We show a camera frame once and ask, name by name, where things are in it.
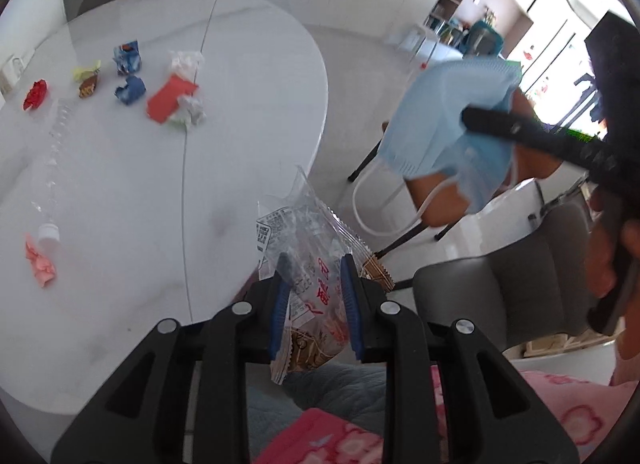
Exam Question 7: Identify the blue and white wrapper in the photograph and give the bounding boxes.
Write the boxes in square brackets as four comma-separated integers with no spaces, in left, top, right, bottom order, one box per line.
[112,40,143,76]

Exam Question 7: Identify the pink floral clothing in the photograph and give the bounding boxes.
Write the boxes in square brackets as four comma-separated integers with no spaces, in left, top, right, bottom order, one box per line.
[255,366,640,464]

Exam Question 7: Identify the person's right forearm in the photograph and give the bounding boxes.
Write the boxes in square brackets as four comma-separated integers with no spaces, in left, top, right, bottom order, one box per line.
[611,326,640,387]

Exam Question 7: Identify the dark teal bag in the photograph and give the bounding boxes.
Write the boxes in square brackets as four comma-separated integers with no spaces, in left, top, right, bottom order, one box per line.
[460,19,503,57]

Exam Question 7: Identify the white and green wrapper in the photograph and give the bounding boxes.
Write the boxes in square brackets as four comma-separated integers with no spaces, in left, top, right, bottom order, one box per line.
[167,94,207,129]

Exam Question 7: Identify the grey padded chair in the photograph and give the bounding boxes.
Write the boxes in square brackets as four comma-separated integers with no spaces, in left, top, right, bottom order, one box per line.
[412,179,621,352]

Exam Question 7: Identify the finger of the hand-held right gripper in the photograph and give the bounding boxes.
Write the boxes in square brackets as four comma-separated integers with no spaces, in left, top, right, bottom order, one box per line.
[461,105,614,181]

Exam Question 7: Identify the person's right hand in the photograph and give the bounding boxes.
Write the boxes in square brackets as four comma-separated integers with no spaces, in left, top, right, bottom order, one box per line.
[585,189,625,300]

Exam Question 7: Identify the pink wrapper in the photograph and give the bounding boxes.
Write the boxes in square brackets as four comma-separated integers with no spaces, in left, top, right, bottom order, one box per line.
[25,234,58,289]

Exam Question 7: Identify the blue face mask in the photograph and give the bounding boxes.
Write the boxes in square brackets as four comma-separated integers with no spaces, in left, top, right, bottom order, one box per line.
[351,58,523,237]

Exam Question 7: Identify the yellow candy wrapper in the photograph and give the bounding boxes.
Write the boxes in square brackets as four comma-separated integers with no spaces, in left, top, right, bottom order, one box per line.
[72,60,102,81]

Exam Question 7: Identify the red wrapper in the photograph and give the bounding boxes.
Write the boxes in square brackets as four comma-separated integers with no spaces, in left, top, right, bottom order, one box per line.
[22,79,51,111]

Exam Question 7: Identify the white tissue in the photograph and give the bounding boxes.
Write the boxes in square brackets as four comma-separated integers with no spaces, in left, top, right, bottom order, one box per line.
[169,50,206,81]

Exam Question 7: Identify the clear plastic bottle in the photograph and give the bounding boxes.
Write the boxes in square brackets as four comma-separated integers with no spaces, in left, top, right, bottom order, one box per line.
[30,99,76,250]

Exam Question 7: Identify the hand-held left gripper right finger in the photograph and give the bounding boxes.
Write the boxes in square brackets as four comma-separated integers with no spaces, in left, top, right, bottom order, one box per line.
[340,253,581,464]

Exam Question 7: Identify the teal quilted pants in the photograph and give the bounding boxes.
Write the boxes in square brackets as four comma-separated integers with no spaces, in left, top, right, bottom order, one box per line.
[247,361,401,445]

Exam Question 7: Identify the white mug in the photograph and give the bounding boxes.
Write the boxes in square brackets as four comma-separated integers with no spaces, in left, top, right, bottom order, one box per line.
[1,56,26,92]

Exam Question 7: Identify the clear snack wrapper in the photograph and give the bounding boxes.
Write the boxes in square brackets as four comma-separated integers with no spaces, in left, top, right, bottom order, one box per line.
[256,165,396,385]

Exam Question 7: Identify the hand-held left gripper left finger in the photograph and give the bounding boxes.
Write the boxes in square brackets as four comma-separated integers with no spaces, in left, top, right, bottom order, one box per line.
[50,274,293,464]

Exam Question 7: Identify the orange chair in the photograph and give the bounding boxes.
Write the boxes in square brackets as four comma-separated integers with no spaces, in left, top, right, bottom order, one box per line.
[347,89,566,257]

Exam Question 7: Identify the red packet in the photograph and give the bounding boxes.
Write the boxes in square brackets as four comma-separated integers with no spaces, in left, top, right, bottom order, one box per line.
[146,73,200,123]

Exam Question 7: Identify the brown candy wrapper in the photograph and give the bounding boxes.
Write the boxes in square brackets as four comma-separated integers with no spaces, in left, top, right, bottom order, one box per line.
[77,71,101,100]

